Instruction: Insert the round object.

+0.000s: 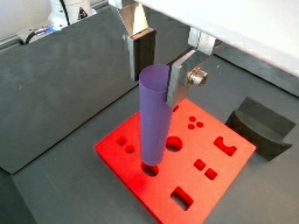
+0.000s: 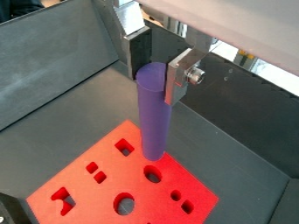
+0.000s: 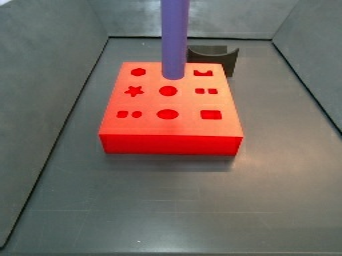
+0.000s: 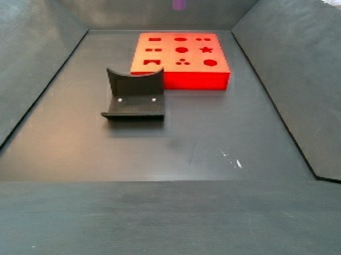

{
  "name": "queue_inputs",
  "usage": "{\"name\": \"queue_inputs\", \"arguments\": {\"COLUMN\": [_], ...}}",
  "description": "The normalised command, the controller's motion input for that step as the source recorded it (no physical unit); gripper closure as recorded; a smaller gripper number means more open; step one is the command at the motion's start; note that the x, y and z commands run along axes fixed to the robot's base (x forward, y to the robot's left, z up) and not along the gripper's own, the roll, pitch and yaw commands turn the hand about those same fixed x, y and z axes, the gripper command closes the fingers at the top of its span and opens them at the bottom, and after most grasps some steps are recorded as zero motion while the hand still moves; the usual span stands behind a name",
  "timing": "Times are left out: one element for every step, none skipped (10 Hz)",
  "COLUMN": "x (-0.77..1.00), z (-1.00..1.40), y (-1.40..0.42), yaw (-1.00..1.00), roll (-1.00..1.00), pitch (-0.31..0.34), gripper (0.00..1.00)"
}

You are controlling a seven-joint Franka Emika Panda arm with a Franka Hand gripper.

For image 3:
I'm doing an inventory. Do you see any purple round peg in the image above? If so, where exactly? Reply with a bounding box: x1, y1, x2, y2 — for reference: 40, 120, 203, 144
161, 0, 190, 80

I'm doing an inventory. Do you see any red shape-sorting block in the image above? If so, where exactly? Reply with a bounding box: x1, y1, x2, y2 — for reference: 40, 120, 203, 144
99, 62, 243, 156

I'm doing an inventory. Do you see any black curved holder block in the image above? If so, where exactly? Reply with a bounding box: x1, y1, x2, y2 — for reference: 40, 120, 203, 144
187, 45, 239, 77

